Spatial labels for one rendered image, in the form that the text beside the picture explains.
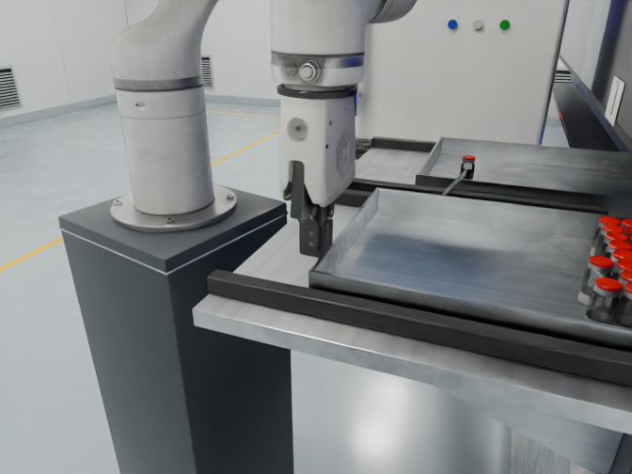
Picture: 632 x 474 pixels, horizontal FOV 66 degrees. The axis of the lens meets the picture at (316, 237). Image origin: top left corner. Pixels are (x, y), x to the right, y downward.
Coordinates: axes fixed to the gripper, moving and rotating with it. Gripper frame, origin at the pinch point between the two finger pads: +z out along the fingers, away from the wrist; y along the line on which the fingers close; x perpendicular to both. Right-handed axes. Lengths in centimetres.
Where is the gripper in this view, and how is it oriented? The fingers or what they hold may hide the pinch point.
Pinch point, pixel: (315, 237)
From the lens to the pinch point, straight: 51.6
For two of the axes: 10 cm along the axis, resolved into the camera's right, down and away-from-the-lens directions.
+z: -0.1, 9.0, 4.3
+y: 3.6, -4.0, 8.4
